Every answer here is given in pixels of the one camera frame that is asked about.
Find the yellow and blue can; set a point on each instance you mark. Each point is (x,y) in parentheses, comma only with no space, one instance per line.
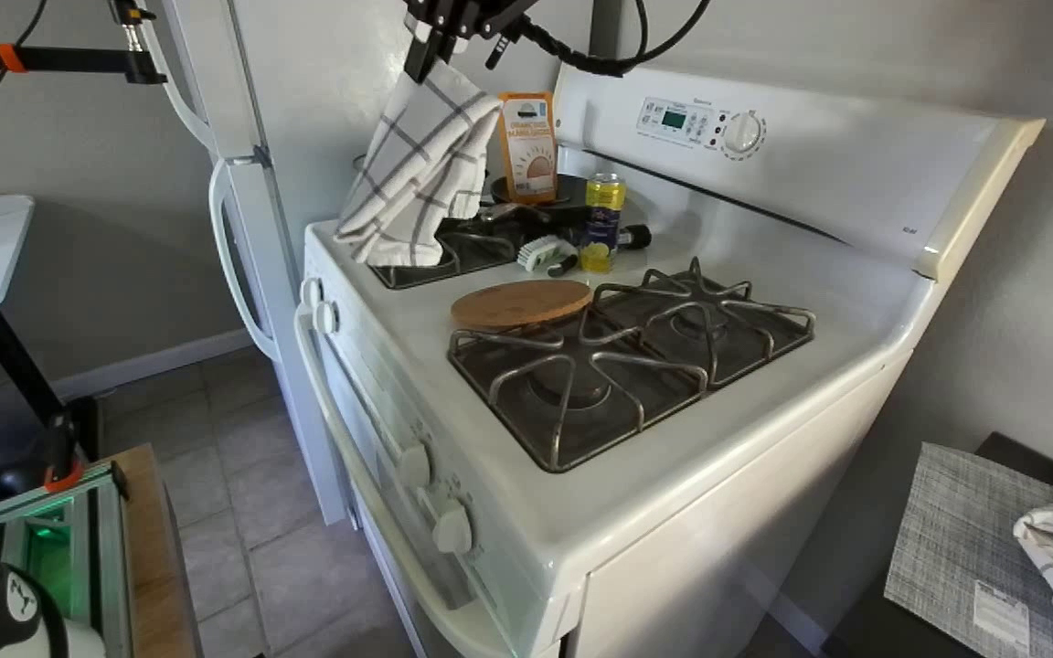
(602,222)

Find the black boom with orange tape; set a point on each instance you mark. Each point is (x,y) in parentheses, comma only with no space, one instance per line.
(53,56)

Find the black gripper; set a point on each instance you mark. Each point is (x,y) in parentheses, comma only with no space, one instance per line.
(466,16)

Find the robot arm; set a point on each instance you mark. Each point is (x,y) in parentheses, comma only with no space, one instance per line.
(0,596)

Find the black dish rack container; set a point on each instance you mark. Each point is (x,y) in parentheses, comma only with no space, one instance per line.
(475,250)

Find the red clamp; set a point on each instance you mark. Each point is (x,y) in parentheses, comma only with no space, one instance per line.
(63,462)

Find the white refrigerator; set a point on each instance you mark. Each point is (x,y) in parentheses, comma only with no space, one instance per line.
(293,122)

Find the white gas stove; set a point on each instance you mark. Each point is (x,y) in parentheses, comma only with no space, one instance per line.
(831,304)

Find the black burner grate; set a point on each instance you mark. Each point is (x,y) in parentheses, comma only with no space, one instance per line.
(622,366)

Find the orange paper package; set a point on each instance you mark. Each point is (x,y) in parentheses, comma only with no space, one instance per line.
(526,148)

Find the white stove knob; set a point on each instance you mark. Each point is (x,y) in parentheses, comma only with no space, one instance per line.
(413,467)
(329,321)
(312,294)
(453,527)

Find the white timer dial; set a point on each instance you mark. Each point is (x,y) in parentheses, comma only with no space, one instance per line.
(742,134)

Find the white checkered towel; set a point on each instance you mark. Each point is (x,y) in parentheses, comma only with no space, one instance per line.
(409,170)

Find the black low table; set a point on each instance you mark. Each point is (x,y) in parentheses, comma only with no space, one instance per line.
(1026,458)

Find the aluminium frame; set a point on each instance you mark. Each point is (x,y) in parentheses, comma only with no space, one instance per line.
(108,570)

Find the white brush green bristles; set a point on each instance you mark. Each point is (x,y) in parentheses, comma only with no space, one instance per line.
(546,252)

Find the grey plaid mat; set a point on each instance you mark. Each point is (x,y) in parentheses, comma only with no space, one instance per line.
(951,534)

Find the wooden table top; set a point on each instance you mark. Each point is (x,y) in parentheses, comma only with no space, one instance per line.
(154,561)

